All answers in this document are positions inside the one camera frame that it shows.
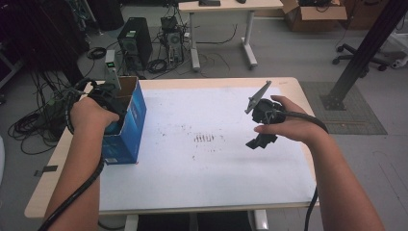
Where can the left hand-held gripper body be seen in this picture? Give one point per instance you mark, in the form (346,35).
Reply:
(112,70)

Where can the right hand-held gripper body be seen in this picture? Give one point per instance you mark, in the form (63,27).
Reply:
(267,112)

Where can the large blue cardboard box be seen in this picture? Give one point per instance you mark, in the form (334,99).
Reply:
(131,128)

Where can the person's right hand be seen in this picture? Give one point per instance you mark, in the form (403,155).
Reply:
(298,126)

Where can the person's left hand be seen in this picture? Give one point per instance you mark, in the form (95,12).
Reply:
(91,117)

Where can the black computer tower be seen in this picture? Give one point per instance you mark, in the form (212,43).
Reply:
(136,37)

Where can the small open computer case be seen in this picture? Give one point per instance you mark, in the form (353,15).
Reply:
(173,40)

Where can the white paper sheet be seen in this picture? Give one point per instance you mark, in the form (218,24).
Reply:
(205,179)

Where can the white table leg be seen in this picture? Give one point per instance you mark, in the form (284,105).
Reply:
(131,223)
(261,220)

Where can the grey floor mat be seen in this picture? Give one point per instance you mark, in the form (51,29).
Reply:
(349,118)

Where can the black tape piece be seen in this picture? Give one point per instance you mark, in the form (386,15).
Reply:
(46,170)

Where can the black office chair base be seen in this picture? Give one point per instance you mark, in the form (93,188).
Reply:
(352,56)

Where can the open brown cardboard box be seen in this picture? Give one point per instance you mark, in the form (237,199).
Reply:
(316,16)

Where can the light wooden desk white legs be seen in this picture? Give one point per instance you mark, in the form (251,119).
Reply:
(231,5)

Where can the black device on desk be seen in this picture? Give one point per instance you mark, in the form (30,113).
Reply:
(209,3)

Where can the black metal stand post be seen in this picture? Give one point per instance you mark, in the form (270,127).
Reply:
(362,53)

